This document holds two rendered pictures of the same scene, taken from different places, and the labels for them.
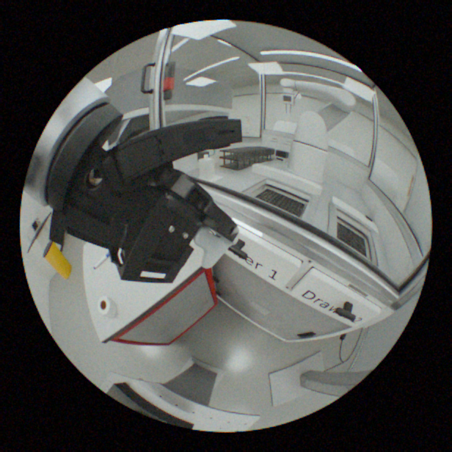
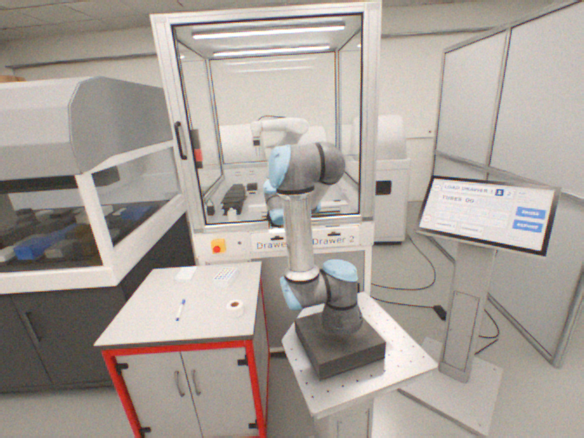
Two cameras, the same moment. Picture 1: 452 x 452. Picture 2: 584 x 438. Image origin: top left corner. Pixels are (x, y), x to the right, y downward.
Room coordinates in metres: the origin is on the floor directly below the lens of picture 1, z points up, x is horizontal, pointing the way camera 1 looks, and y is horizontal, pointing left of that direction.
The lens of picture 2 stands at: (-0.97, 0.89, 1.56)
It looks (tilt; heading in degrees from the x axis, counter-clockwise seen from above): 20 degrees down; 318
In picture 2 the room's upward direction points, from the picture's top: 4 degrees counter-clockwise
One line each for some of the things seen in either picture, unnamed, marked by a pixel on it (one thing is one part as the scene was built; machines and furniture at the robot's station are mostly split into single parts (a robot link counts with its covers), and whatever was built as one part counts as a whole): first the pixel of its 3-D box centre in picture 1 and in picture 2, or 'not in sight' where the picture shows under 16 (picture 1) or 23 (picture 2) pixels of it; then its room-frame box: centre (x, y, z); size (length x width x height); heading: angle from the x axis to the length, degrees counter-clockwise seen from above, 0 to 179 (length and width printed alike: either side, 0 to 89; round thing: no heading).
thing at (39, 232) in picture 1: (44, 240); not in sight; (0.09, 4.09, 0.61); 1.15 x 0.72 x 1.22; 45
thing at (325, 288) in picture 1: (340, 304); (333, 236); (0.00, -0.28, 0.87); 0.29 x 0.02 x 0.11; 49
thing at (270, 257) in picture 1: (241, 247); (277, 241); (0.21, -0.04, 0.87); 0.29 x 0.02 x 0.11; 49
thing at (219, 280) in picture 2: not in sight; (225, 276); (0.25, 0.29, 0.78); 0.12 x 0.08 x 0.04; 124
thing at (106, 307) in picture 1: (106, 307); (235, 308); (-0.01, 0.40, 0.78); 0.07 x 0.07 x 0.04
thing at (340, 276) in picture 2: not in sight; (338, 281); (-0.41, 0.20, 0.99); 0.13 x 0.12 x 0.14; 63
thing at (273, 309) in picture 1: (279, 252); (288, 269); (0.54, -0.39, 0.40); 1.03 x 0.95 x 0.80; 49
